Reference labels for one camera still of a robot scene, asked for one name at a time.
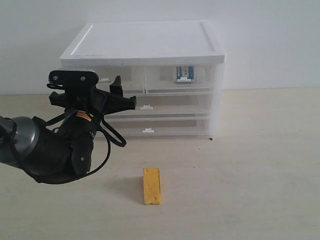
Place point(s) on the yellow cheese wedge toy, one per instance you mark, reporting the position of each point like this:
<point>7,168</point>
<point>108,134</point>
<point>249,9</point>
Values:
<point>152,186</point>

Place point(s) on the bottom wide clear drawer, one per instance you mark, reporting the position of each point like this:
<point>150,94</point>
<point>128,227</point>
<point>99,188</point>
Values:
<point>163,128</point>

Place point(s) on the white plastic drawer cabinet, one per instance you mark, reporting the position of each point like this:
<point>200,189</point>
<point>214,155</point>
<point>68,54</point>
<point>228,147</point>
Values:
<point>151,44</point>

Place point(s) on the middle wide clear drawer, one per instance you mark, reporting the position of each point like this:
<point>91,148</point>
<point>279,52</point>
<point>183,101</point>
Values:
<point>169,104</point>

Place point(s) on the wide clear drawer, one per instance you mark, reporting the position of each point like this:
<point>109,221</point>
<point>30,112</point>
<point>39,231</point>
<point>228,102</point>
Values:
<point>169,104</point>
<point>163,128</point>

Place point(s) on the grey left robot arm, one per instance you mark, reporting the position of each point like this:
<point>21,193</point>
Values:
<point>58,151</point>

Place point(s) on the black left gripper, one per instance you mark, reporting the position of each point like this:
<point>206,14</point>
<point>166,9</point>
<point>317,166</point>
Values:
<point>94,100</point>

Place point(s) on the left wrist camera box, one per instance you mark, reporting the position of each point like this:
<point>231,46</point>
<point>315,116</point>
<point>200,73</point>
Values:
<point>67,79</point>

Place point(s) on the white bottle teal label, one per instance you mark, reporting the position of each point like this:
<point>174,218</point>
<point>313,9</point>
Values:
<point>185,74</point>

